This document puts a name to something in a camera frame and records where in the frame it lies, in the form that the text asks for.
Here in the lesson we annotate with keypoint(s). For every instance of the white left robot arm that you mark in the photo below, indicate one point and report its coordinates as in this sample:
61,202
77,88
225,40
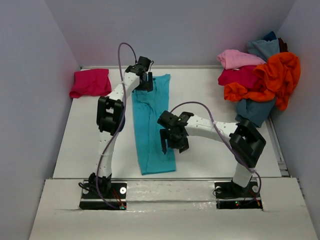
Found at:
110,120

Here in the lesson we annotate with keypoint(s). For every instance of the maroon t-shirt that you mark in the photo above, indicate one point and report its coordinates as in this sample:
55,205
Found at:
283,47

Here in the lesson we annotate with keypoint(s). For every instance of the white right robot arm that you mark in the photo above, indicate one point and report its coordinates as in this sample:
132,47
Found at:
243,140

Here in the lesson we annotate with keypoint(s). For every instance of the folded magenta t-shirt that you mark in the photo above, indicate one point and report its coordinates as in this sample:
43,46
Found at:
91,82

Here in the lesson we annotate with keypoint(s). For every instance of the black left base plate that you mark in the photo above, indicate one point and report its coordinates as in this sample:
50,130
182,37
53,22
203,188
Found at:
113,200

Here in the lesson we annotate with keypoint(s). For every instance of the pink t-shirt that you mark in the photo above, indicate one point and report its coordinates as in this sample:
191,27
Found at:
233,59

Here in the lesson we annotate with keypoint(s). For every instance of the slate blue t-shirt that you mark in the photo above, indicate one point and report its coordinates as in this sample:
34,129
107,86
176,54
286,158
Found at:
256,112

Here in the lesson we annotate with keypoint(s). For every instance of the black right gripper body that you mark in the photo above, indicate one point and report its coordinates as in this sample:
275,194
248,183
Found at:
174,140

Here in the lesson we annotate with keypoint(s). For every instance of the turquoise t-shirt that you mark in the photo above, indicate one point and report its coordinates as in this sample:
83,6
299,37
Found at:
147,108

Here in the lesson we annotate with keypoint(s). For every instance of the orange t-shirt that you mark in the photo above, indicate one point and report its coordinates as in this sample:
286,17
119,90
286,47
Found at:
276,80

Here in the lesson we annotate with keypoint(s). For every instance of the grey-blue t-shirt at back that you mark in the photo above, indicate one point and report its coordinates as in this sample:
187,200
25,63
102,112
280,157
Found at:
263,49

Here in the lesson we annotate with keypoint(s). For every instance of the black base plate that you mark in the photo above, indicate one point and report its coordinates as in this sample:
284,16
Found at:
230,196
113,200

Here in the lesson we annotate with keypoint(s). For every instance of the dark blue t-shirt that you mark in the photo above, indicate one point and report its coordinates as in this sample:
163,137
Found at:
270,36

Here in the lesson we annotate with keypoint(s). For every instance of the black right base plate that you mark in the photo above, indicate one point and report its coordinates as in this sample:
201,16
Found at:
230,196

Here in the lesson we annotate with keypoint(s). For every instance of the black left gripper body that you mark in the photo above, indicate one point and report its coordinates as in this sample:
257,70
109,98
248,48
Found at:
146,85

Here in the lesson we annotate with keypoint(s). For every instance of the magenta t-shirt in pile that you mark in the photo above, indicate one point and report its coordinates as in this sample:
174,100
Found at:
243,76

